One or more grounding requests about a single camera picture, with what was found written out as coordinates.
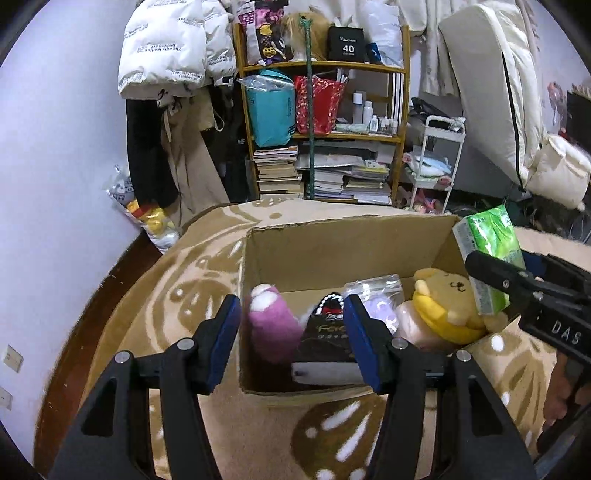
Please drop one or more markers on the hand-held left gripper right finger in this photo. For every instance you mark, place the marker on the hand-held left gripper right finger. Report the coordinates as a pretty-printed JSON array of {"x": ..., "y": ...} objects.
[{"x": 364, "y": 341}]

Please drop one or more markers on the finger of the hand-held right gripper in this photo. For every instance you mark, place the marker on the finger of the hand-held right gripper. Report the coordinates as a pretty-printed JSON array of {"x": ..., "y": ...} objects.
[
  {"x": 563, "y": 281},
  {"x": 498, "y": 277}
]

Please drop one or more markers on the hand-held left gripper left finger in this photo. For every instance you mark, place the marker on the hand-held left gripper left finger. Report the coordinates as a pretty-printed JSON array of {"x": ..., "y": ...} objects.
[{"x": 224, "y": 341}]

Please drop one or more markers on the black packet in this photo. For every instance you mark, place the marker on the black packet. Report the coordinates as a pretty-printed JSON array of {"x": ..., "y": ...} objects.
[{"x": 323, "y": 341}]

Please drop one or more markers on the green tissue pack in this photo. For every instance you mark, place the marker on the green tissue pack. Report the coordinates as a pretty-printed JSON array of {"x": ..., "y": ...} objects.
[{"x": 489, "y": 235}]

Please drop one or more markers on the clear plastic pouch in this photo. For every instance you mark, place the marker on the clear plastic pouch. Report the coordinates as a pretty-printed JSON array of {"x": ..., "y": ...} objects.
[{"x": 376, "y": 295}]

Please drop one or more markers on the pale pink plush cube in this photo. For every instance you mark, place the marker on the pale pink plush cube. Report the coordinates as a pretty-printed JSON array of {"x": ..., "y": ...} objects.
[{"x": 413, "y": 325}]

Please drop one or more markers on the pink plush toy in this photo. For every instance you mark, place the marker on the pink plush toy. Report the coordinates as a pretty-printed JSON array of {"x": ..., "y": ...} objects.
[{"x": 272, "y": 323}]

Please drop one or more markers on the yellow plush bear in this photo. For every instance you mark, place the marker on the yellow plush bear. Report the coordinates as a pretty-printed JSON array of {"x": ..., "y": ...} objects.
[{"x": 443, "y": 304}]

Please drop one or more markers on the cardboard box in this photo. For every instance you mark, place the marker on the cardboard box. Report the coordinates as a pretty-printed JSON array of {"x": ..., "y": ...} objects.
[{"x": 341, "y": 249}]

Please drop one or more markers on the person's right hand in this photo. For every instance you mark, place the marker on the person's right hand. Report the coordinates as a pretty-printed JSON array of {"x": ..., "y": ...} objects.
[{"x": 559, "y": 392}]

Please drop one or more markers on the brown patterned blanket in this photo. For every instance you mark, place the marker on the brown patterned blanket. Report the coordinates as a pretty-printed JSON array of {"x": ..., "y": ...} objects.
[{"x": 184, "y": 286}]

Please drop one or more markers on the cream duvet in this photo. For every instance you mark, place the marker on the cream duvet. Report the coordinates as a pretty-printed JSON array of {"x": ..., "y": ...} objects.
[{"x": 561, "y": 170}]

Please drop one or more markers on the blue and white cushion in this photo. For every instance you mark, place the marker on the blue and white cushion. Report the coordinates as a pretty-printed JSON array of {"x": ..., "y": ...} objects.
[{"x": 429, "y": 164}]

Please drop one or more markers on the white trolley cart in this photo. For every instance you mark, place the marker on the white trolley cart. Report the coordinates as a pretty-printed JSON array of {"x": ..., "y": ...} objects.
[{"x": 458, "y": 147}]

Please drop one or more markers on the plastic bag of toys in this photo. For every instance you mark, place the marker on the plastic bag of toys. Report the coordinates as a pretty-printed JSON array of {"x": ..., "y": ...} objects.
[{"x": 147, "y": 217}]

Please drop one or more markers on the pile of magazines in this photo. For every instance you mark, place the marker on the pile of magazines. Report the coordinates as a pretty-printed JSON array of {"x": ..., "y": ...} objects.
[{"x": 351, "y": 182}]

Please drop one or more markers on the dark monitor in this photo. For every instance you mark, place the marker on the dark monitor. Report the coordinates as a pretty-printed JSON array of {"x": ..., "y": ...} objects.
[{"x": 579, "y": 117}]

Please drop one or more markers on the beige coat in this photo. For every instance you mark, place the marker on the beige coat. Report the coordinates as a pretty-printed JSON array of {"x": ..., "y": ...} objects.
[{"x": 194, "y": 175}]

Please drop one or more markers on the stack of brown books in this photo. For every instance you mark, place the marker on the stack of brown books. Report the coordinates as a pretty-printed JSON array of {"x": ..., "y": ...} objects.
[{"x": 277, "y": 173}]

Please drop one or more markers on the dark hanging bag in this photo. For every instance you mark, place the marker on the dark hanging bag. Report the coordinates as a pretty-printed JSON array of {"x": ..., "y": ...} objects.
[{"x": 235, "y": 161}]

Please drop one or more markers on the black bag on cart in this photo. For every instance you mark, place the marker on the black bag on cart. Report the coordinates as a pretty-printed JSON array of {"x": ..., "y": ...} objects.
[{"x": 431, "y": 108}]

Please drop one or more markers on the black hanging garment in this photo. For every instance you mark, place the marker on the black hanging garment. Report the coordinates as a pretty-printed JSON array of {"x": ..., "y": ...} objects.
[{"x": 147, "y": 161}]

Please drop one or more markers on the white mattress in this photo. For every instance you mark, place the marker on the white mattress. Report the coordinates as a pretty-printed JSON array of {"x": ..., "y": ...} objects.
[{"x": 485, "y": 78}]

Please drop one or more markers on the upright white folders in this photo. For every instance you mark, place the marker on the upright white folders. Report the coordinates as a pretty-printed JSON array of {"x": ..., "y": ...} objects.
[{"x": 398, "y": 104}]

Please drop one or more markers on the short white bottle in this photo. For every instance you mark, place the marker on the short white bottle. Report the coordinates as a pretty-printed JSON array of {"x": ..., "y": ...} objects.
[{"x": 368, "y": 115}]

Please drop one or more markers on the green pole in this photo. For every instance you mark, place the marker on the green pole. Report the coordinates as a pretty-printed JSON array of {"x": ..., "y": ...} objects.
[{"x": 311, "y": 129}]

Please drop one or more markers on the tall white bottle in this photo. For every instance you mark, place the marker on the tall white bottle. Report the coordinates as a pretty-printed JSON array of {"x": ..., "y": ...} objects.
[{"x": 358, "y": 108}]

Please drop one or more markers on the cream hanging curtain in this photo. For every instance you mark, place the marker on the cream hanging curtain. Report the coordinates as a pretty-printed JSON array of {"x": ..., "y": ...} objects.
[{"x": 434, "y": 55}]

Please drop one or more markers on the red gift bag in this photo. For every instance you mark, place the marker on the red gift bag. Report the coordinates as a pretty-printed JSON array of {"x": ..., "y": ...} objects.
[{"x": 318, "y": 108}]

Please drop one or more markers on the small blue box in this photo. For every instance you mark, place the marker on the small blue box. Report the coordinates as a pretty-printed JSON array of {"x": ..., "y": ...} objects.
[{"x": 373, "y": 53}]

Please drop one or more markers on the clear plastic bag on teal bag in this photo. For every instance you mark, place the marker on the clear plastic bag on teal bag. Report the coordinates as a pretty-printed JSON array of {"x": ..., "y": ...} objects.
[{"x": 261, "y": 84}]

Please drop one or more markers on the white plastic bag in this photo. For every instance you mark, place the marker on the white plastic bag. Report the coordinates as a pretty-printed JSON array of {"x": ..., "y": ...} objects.
[{"x": 385, "y": 32}]

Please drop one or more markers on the wooden shelf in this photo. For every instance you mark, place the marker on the wooden shelf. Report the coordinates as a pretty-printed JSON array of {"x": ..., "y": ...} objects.
[{"x": 323, "y": 67}]

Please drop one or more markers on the black box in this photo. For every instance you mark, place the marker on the black box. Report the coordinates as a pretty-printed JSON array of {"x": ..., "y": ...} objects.
[{"x": 345, "y": 45}]

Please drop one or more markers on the white puffer jacket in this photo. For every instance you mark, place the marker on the white puffer jacket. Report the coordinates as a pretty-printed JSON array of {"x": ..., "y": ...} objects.
[{"x": 166, "y": 50}]

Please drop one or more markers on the blond wig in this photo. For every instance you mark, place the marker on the blond wig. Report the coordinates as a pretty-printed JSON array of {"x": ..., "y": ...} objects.
[{"x": 318, "y": 32}]

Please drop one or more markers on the patterned tote bag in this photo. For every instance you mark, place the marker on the patterned tote bag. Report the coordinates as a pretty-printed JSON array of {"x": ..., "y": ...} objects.
[{"x": 263, "y": 34}]

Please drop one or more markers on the pink wall decoration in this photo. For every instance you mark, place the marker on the pink wall decoration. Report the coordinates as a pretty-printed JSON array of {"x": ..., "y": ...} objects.
[{"x": 556, "y": 101}]

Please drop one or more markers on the wall outlet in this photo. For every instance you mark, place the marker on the wall outlet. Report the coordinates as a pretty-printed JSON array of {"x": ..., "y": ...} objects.
[
  {"x": 12, "y": 358},
  {"x": 4, "y": 398}
]

